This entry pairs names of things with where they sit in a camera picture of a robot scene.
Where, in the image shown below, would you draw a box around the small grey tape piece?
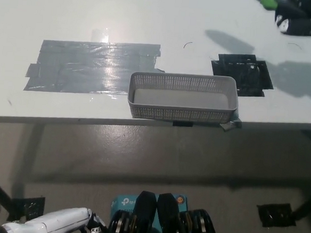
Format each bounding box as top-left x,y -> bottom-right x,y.
218,118 -> 243,133

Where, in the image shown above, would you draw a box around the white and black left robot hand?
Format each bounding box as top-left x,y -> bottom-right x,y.
2,202 -> 110,233

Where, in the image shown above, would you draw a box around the silver trowel green black handle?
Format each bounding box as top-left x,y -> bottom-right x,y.
252,0 -> 278,10

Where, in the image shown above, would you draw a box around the teal cardboard router box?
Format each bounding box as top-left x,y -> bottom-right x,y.
109,189 -> 189,233

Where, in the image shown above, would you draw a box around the black tape patch on desk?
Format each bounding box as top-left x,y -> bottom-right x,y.
209,51 -> 276,100

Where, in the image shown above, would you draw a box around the small black tape strip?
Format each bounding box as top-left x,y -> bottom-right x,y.
172,120 -> 194,128

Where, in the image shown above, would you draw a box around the black robot torso blocks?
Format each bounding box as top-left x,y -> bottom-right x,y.
103,188 -> 224,233

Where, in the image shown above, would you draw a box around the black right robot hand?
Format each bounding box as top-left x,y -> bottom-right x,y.
273,0 -> 311,37

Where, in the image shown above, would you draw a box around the large grey duct tape patch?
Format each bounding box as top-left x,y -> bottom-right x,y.
23,35 -> 168,101

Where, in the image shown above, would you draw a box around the black floor tape patch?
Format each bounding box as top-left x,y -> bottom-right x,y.
9,193 -> 46,223
255,201 -> 299,230

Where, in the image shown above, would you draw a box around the grey table leg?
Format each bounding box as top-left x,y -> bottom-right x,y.
11,122 -> 45,199

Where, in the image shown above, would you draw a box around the grey perforated plastic basket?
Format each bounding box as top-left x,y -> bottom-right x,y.
126,69 -> 241,126

